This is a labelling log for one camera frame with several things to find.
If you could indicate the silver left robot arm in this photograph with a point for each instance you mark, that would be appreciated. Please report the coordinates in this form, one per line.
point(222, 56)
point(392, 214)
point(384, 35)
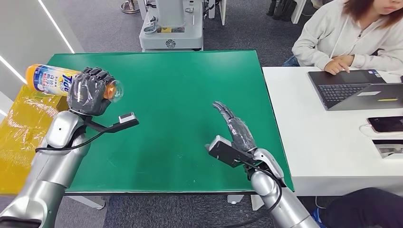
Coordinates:
point(50, 170)

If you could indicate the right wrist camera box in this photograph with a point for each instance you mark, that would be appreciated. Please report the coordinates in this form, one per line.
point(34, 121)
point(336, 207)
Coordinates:
point(225, 151)

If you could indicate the black smartphone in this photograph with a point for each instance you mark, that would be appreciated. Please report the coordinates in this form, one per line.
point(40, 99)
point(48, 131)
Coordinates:
point(387, 124)

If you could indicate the white robot stand machine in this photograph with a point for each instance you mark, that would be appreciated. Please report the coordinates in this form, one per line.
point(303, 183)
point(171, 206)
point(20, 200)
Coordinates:
point(171, 31)

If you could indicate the person's left hand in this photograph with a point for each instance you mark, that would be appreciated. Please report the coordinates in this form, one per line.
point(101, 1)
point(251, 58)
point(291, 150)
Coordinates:
point(349, 60)

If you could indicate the chrome stand base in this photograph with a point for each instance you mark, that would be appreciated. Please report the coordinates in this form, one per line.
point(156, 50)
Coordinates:
point(129, 7)

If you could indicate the orange detergent bottle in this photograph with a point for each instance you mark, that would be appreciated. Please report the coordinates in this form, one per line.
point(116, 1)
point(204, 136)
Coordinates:
point(50, 80)

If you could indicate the yellow taped cardboard box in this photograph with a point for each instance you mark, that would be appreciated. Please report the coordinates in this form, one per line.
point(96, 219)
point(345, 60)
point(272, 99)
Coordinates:
point(22, 138)

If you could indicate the person's right hand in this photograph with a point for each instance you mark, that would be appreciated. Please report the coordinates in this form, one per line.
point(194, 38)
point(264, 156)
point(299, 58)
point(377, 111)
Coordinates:
point(335, 66)

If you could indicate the white furniture leg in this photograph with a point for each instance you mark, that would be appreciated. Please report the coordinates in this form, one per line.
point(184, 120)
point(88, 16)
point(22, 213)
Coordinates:
point(222, 12)
point(298, 11)

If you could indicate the person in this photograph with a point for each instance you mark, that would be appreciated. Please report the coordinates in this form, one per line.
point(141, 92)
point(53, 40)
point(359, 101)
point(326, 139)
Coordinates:
point(362, 209)

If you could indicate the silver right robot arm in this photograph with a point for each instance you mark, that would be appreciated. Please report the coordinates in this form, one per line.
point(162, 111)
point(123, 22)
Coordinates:
point(283, 201)

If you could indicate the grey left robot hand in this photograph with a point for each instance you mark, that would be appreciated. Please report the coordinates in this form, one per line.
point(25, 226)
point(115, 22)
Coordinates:
point(88, 94)

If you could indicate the white desk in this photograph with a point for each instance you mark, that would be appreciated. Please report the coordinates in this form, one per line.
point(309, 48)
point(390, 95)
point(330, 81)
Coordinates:
point(324, 148)

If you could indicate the dark grey laptop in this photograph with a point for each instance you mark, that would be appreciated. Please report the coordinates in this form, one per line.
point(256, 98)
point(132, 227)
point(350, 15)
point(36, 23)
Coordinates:
point(346, 89)

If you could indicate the white table foot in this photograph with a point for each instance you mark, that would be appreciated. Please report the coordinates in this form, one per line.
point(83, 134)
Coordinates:
point(235, 199)
point(91, 203)
point(256, 203)

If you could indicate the green table mat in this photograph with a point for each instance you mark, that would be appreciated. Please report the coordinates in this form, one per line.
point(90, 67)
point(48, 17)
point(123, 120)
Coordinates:
point(176, 94)

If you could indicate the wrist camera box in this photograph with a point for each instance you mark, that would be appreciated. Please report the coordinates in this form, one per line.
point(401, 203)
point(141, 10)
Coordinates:
point(225, 151)
point(126, 119)

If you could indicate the white desktop device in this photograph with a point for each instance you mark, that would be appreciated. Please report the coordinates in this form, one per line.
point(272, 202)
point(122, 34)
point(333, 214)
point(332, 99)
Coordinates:
point(388, 150)

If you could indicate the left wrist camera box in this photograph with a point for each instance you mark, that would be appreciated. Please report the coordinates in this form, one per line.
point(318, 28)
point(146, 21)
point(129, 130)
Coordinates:
point(126, 119)

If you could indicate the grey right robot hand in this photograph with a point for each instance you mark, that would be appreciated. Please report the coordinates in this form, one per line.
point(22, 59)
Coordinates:
point(239, 129)

